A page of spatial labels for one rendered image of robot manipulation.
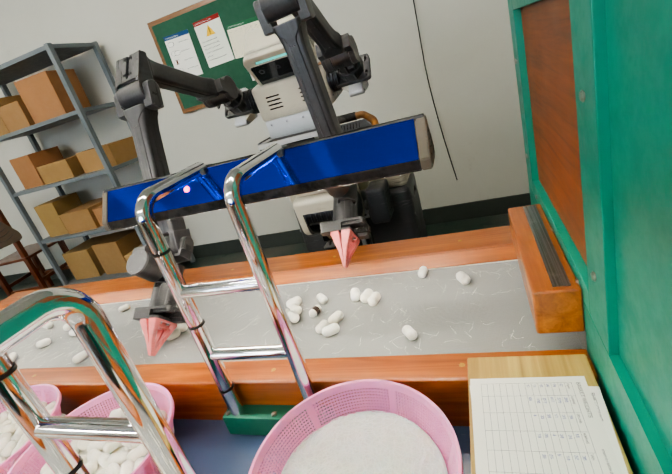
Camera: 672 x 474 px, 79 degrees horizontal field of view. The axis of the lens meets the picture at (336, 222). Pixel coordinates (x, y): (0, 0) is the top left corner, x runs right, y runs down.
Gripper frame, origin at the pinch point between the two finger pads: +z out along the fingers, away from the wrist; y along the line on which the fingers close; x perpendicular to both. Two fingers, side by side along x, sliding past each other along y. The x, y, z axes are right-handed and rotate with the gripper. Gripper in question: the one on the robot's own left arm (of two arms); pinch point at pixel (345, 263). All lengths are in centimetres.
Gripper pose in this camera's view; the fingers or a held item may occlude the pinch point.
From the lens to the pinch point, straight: 88.4
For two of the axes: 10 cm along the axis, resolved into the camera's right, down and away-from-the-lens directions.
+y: 9.2, -1.6, -3.5
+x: 3.8, 4.1, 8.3
